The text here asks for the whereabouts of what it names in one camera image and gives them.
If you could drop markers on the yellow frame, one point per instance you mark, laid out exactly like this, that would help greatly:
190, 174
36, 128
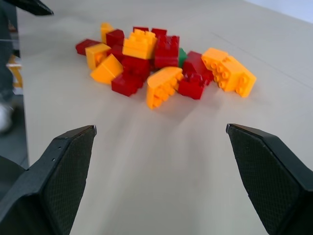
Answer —
17, 73

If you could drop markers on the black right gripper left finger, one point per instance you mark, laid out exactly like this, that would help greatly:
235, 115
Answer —
49, 191

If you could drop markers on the green plastic toy brick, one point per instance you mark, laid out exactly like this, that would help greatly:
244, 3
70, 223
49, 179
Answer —
182, 58

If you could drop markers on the tall red toy block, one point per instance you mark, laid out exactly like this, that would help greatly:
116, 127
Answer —
167, 52

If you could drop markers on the white shoe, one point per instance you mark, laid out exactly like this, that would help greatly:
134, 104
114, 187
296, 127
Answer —
5, 117

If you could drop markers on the person's dark trouser leg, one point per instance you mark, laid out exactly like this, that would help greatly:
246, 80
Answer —
5, 61

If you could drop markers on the red plastic building brick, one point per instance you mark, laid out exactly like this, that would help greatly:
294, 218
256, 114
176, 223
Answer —
195, 63

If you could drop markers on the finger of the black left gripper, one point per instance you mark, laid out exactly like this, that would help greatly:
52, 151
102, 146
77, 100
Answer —
36, 7

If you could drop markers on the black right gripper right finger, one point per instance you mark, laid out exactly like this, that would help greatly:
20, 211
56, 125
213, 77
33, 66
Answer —
274, 181

